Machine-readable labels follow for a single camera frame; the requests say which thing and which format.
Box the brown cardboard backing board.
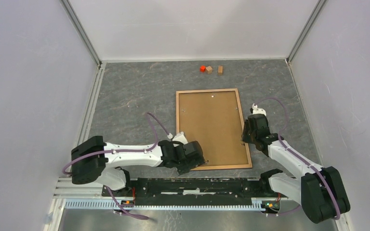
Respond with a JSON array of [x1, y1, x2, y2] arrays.
[[178, 91, 250, 167]]

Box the tan wooden block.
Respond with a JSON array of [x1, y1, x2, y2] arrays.
[[218, 65, 224, 76]]

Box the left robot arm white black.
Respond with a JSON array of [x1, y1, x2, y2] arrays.
[[63, 132, 205, 196]]

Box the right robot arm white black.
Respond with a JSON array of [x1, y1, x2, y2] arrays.
[[242, 113, 351, 223]]

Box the tan wooden cube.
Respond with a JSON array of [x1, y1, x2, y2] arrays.
[[205, 66, 213, 74]]

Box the red small cube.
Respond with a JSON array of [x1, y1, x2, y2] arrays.
[[199, 65, 206, 73]]

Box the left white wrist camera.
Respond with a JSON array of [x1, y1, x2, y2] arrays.
[[167, 131, 188, 144]]

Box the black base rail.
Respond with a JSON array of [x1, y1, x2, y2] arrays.
[[113, 178, 285, 206]]

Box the white cable duct strip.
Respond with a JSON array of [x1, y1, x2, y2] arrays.
[[64, 199, 265, 212]]

